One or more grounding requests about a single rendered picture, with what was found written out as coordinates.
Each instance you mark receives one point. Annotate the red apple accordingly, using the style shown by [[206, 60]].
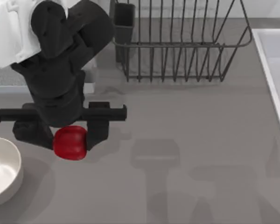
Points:
[[70, 143]]

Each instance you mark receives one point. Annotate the white sink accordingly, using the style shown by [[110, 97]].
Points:
[[275, 70]]

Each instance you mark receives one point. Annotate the dark grey cutlery holder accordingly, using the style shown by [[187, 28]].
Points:
[[124, 21]]

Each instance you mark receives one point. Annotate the white bowl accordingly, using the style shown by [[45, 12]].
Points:
[[7, 170]]

